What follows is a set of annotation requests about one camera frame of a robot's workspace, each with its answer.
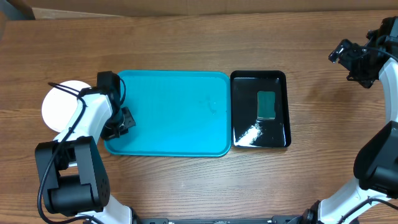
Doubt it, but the teal plastic tray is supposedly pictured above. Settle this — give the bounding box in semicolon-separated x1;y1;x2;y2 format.
104;70;232;157

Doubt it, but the cardboard sheet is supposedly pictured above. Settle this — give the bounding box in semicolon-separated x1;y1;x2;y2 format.
23;0;397;16

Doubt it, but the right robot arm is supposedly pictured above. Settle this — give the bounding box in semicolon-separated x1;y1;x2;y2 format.
291;34;397;223

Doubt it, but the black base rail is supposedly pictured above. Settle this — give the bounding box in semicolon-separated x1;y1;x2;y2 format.
138;215;310;224

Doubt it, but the white plate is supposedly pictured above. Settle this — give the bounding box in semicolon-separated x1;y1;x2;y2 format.
41;87;78;133

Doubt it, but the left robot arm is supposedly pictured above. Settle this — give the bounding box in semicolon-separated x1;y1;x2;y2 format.
35;93;141;223

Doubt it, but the green sponge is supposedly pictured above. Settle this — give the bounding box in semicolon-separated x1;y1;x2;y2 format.
257;91;275;120

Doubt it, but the black plastic tray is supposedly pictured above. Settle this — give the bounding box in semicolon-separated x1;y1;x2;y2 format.
230;70;292;148

